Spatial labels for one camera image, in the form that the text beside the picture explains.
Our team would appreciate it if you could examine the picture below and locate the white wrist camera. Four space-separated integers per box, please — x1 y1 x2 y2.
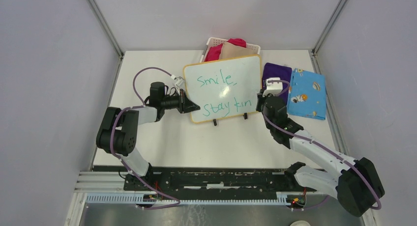
262 77 290 97
170 75 185 94

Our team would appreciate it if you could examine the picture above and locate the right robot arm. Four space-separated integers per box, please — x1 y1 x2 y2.
256 93 385 217

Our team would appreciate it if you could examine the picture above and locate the red cloth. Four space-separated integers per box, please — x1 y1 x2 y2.
204 38 247 62

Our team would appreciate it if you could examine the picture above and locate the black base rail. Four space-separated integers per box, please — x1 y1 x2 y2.
120 167 318 201

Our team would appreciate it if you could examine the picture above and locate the blue patterned cloth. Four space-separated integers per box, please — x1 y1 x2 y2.
287 68 327 120

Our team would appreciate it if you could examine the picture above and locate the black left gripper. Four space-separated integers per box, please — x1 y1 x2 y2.
161 89 200 114

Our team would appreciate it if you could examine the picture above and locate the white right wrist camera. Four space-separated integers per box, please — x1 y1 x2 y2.
262 77 290 97

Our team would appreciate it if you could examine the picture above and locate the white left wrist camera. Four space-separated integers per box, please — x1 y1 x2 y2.
170 75 185 94

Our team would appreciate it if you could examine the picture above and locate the white plastic basket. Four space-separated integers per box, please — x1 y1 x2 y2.
200 37 261 62

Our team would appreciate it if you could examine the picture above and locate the white round object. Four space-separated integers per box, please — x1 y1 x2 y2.
290 220 311 226

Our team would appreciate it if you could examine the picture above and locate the beige cloth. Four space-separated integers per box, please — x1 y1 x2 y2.
219 42 257 60

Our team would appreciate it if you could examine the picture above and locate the yellow framed whiteboard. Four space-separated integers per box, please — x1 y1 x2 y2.
183 55 262 124

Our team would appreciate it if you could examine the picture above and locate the purple towel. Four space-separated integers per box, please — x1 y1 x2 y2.
262 62 292 91

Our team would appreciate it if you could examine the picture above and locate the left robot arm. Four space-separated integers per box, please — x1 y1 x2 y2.
96 82 200 191

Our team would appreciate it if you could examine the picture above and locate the white cable duct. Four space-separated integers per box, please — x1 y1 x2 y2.
86 193 291 206

